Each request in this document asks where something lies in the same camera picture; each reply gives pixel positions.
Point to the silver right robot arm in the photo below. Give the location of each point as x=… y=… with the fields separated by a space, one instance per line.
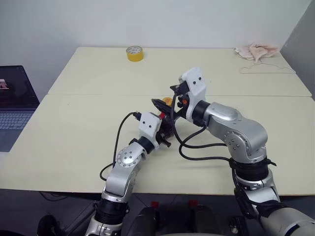
x=236 y=130

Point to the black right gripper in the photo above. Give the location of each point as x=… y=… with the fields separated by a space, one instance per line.
x=182 y=94

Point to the crumpled pink cloth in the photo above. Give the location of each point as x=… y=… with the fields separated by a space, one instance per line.
x=256 y=50

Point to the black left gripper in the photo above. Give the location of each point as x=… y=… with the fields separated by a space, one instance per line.
x=162 y=130

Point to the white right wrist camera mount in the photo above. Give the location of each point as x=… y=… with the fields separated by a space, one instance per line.
x=195 y=86

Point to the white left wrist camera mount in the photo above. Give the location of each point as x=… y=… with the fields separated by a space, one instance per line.
x=148 y=126

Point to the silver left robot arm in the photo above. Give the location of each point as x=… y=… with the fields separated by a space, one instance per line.
x=123 y=159

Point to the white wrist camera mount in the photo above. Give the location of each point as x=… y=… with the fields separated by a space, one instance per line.
x=195 y=86
x=148 y=126

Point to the small orange round object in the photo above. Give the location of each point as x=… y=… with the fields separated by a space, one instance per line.
x=167 y=101

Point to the yellow tape roll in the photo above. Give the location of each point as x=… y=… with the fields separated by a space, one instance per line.
x=135 y=57

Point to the dark rounded shape red tab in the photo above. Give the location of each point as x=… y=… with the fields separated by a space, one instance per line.
x=147 y=221

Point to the dark laptop computer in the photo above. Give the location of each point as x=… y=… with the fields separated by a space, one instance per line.
x=14 y=118

